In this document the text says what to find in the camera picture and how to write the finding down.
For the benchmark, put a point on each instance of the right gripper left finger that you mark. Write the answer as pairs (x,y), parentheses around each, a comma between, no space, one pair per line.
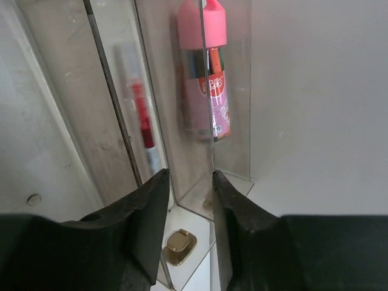
(115,248)

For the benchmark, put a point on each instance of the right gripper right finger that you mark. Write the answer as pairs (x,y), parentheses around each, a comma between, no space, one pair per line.
(260,251)

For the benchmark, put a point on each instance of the red gel pen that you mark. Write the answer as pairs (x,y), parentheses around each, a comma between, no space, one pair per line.
(134,94)

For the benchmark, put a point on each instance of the pink crayon tube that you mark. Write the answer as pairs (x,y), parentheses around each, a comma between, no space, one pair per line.
(202,33)

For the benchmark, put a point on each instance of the tiered clear acrylic organizer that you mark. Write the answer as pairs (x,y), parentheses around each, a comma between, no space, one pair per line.
(67,149)

